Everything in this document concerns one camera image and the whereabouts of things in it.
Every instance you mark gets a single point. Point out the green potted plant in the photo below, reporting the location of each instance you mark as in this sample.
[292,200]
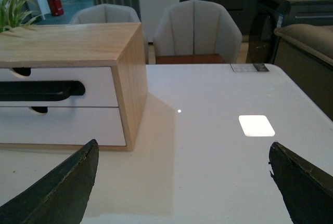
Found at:
[13,14]

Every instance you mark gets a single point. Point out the grey cushion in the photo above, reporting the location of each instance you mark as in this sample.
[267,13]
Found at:
[315,40]

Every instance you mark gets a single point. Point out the wooden drawer cabinet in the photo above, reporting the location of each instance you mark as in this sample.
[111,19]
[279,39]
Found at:
[115,45]

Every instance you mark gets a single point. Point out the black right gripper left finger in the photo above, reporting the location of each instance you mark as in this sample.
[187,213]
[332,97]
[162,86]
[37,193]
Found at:
[61,196]

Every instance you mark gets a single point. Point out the beige armchair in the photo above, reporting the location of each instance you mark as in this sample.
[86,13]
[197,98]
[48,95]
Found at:
[105,13]
[197,27]

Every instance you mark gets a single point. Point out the label sticker on table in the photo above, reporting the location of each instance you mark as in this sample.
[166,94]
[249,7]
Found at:
[249,67]

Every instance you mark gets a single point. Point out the beige armchair centre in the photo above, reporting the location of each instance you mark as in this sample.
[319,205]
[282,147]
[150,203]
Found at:
[197,27]

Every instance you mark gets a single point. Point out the dark washing machine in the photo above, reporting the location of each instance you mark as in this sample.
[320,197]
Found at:
[272,14]

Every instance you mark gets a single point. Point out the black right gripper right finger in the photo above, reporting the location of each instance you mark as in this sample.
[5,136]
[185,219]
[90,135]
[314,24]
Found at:
[305,188]

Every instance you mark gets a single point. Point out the beige armchair left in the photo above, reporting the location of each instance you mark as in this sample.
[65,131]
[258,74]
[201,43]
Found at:
[105,13]

